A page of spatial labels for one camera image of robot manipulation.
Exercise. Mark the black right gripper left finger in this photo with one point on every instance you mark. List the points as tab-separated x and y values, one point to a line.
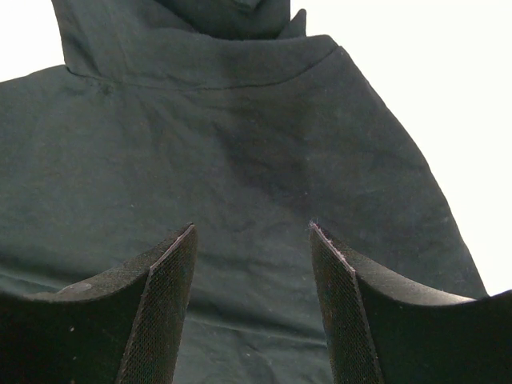
123	325

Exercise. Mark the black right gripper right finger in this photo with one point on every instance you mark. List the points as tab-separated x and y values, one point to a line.
382	327

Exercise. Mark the black t shirt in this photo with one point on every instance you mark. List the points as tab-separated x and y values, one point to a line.
227	115

